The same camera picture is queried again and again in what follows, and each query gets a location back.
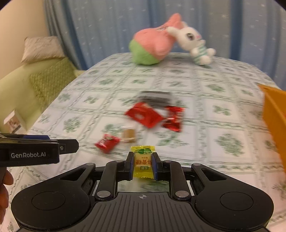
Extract yellow green candy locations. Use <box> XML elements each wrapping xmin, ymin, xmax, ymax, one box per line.
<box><xmin>131</xmin><ymin>145</ymin><xmax>156</xmax><ymax>179</ymax></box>

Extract small red candy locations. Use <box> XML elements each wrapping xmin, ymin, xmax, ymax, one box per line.
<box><xmin>95</xmin><ymin>134</ymin><xmax>120</xmax><ymax>154</ymax></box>

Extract clear brown candy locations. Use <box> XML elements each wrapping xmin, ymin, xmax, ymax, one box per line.
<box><xmin>121</xmin><ymin>126</ymin><xmax>136</xmax><ymax>143</ymax></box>

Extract shiny red candy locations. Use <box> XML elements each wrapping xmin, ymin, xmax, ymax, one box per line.
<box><xmin>162</xmin><ymin>106</ymin><xmax>185</xmax><ymax>132</ymax></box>

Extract person's left hand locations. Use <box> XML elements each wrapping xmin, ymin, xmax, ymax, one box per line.
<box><xmin>0</xmin><ymin>170</ymin><xmax>14</xmax><ymax>224</ymax></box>

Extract small white box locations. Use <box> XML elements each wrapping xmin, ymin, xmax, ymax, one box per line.
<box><xmin>3</xmin><ymin>110</ymin><xmax>27</xmax><ymax>134</ymax></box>

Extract green sofa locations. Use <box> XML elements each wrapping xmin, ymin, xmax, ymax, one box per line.
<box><xmin>1</xmin><ymin>59</ymin><xmax>84</xmax><ymax>132</ymax></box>

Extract large red snack packet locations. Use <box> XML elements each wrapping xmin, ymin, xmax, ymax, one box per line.
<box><xmin>125</xmin><ymin>102</ymin><xmax>164</xmax><ymax>128</ymax></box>

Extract floral green white tablecloth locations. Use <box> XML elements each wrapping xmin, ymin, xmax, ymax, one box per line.
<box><xmin>0</xmin><ymin>52</ymin><xmax>286</xmax><ymax>232</ymax></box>

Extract green patterned cushion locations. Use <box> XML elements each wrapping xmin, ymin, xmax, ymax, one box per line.
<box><xmin>29</xmin><ymin>58</ymin><xmax>76</xmax><ymax>112</ymax></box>

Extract black snack packet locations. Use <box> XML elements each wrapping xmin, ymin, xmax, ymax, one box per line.
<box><xmin>137</xmin><ymin>90</ymin><xmax>174</xmax><ymax>108</ymax></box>

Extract white patterned cushion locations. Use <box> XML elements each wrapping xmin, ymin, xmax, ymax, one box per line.
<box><xmin>21</xmin><ymin>36</ymin><xmax>65</xmax><ymax>63</ymax></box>

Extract orange plastic tray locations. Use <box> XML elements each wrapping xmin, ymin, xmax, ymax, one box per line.
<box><xmin>258</xmin><ymin>84</ymin><xmax>286</xmax><ymax>171</ymax></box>

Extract pink green star plush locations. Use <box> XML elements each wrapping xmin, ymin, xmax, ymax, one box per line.
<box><xmin>129</xmin><ymin>13</ymin><xmax>183</xmax><ymax>65</ymax></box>

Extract white bunny plush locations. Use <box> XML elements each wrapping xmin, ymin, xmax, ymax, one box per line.
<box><xmin>166</xmin><ymin>21</ymin><xmax>216</xmax><ymax>66</ymax></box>

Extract blue starry curtain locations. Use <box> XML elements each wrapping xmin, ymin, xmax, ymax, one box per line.
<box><xmin>44</xmin><ymin>0</ymin><xmax>285</xmax><ymax>89</ymax></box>

